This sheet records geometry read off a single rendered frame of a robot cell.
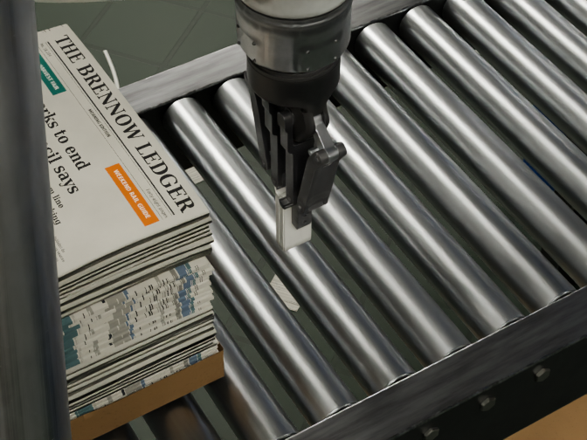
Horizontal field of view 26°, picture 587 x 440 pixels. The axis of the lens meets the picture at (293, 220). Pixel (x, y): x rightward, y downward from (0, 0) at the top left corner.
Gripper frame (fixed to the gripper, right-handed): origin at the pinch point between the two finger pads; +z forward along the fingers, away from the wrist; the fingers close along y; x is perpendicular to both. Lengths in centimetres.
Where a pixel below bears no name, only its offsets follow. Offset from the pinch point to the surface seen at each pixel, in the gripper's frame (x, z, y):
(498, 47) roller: 41.2, 13.8, -21.4
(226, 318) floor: 21, 93, -57
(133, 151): -12.5, -10.3, -5.0
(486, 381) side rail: 10.8, 13.0, 17.1
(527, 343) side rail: 16.7, 13.0, 15.5
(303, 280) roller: 2.6, 13.5, -2.5
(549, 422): 56, 93, -11
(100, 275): -20.0, -7.9, 3.8
